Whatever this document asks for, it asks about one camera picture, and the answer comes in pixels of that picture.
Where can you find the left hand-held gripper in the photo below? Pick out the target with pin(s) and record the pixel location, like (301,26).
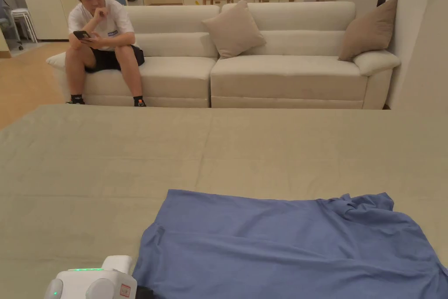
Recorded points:
(105,283)

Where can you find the blue shirt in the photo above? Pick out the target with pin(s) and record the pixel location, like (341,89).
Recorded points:
(280,243)

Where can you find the bed with beige sheet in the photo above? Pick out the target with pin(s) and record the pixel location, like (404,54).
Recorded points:
(140,159)

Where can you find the stack of white stools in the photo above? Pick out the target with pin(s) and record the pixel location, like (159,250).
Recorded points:
(23,24)

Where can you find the cream sofa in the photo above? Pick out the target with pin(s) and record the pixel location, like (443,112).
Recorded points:
(280,68)

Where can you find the beige cushion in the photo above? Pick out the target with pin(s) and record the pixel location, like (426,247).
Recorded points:
(235,29)
(370,29)

